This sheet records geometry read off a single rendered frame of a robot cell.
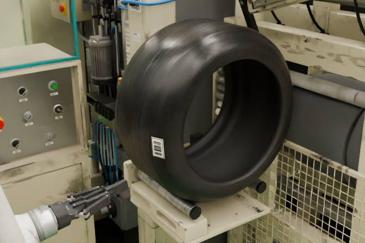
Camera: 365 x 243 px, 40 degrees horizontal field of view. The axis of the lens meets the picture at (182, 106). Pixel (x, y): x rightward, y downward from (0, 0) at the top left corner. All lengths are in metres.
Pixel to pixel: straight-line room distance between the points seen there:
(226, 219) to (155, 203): 0.25
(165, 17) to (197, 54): 0.39
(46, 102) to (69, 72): 0.15
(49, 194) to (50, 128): 0.27
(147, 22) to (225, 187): 0.61
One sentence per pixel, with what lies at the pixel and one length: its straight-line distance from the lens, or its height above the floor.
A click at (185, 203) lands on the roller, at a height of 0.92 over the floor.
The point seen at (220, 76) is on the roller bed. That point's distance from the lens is 2.09.
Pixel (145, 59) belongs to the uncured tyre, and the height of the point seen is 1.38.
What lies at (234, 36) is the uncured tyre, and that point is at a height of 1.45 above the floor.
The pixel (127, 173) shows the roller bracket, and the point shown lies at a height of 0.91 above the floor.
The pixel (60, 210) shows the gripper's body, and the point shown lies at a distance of 1.44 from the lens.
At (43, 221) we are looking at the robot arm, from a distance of 1.43.
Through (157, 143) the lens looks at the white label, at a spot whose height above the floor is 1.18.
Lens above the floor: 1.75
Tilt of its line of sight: 20 degrees down
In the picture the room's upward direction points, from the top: 1 degrees counter-clockwise
